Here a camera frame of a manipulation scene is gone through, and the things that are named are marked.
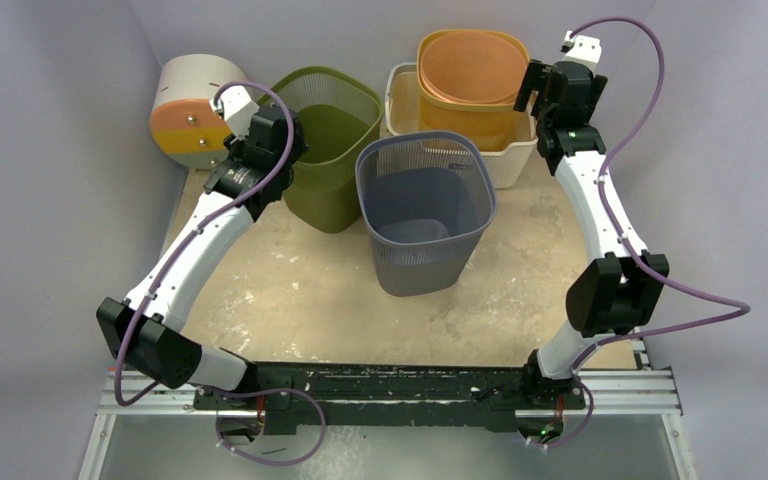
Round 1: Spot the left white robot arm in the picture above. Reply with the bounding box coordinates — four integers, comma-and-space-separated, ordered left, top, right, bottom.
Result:
96, 105, 307, 409

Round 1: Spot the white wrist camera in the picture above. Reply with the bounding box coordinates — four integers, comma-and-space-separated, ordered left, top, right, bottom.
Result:
210, 82, 260, 139
561, 30, 602, 71

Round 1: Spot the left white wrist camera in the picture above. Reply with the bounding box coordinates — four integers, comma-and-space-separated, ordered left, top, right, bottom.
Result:
210, 82, 260, 139

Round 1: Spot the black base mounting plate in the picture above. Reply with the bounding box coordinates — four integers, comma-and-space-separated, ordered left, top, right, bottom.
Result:
194, 362, 586, 436

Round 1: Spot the aluminium rail frame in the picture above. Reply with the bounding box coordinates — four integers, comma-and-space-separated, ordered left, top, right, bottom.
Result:
76, 369, 698, 480

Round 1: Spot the small round drawer cabinet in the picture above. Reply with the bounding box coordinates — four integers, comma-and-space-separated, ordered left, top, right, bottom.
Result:
149, 54, 247, 170

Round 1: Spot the white perforated storage basket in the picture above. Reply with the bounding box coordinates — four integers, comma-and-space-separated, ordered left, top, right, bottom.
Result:
383, 62, 537, 189

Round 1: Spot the olive green mesh bin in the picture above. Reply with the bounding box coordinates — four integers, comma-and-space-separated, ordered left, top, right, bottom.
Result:
271, 66, 384, 234

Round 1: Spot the orange inner bin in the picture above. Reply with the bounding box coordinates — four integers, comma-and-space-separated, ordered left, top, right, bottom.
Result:
417, 30, 529, 105

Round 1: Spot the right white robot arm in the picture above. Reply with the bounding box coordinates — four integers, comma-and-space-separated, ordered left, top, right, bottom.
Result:
514, 60, 669, 407

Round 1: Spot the grey mesh waste bin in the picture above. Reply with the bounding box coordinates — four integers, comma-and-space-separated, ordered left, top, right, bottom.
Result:
355, 130, 497, 297

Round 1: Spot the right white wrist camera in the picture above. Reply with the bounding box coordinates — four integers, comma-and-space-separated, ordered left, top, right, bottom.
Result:
561, 30, 602, 71

